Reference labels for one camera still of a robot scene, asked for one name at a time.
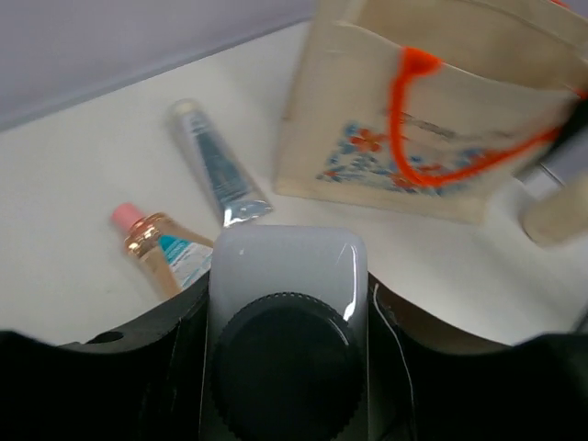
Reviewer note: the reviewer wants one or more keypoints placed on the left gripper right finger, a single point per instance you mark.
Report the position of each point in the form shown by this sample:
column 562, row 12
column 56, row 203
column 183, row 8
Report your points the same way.
column 429, row 380

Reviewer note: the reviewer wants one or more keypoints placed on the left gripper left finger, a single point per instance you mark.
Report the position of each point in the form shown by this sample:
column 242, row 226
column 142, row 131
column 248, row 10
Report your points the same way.
column 139, row 381

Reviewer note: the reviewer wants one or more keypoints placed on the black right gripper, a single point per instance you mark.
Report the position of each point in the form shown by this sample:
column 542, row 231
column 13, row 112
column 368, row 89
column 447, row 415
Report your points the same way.
column 565, row 160

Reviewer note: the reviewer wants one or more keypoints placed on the white bottle black cap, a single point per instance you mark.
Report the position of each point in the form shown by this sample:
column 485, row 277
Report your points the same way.
column 287, row 356

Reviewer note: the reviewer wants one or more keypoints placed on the pink shampoo bottle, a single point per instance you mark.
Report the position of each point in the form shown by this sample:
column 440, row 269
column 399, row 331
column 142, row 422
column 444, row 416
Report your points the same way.
column 173, row 256

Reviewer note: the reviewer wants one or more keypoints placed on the silver tube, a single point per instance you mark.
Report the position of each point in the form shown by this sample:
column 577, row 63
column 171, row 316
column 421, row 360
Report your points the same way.
column 232, row 193

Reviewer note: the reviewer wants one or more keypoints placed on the canvas bag orange handles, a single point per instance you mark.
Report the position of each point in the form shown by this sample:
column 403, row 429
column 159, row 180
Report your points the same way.
column 428, row 106

